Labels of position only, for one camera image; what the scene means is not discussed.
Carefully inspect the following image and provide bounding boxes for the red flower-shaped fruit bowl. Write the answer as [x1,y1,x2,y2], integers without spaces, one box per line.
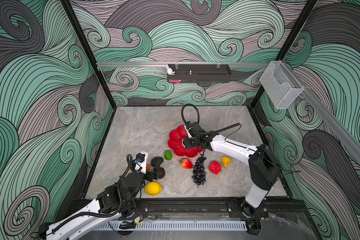
[168,125,204,158]

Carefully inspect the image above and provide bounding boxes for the red fake wrinkled fruit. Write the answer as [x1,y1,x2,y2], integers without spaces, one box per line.
[209,161,222,175]

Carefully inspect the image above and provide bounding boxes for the small yellow fake pear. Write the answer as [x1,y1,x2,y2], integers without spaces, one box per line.
[222,156,232,168]

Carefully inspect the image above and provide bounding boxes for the dark purple fake grapes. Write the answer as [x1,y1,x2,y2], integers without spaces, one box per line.
[192,152,207,187]

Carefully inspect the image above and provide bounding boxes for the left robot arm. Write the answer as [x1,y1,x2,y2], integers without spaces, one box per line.
[34,163,161,240]

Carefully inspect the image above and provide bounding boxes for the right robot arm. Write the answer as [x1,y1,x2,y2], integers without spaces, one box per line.
[181,122,283,218]

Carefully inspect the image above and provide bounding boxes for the yellow fake lemon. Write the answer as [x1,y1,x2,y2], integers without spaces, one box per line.
[145,182,162,196]

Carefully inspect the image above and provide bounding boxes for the green fake lime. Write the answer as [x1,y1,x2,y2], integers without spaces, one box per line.
[164,150,173,161]

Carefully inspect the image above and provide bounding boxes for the red fake strawberry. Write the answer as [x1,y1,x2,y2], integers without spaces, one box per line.
[180,159,193,169]

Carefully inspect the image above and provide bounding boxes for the white rabbit figurine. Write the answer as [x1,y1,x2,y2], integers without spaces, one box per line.
[166,65,175,75]

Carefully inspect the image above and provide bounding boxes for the white slotted cable duct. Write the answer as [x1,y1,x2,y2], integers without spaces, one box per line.
[95,221,247,232]

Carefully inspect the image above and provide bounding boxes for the black wall shelf tray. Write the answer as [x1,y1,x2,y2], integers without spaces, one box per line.
[167,65,232,84]

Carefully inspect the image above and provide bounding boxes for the clear acrylic wall box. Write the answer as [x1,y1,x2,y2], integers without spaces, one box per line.
[260,61,304,110]

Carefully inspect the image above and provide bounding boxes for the aluminium wall rail back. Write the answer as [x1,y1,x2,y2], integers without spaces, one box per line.
[96,61,270,69]

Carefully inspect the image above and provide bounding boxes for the aluminium wall rail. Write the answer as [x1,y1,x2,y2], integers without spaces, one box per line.
[96,61,270,69]
[285,63,360,166]

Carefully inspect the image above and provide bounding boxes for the aluminium wall rail right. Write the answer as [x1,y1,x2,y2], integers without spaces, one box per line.
[285,63,360,166]

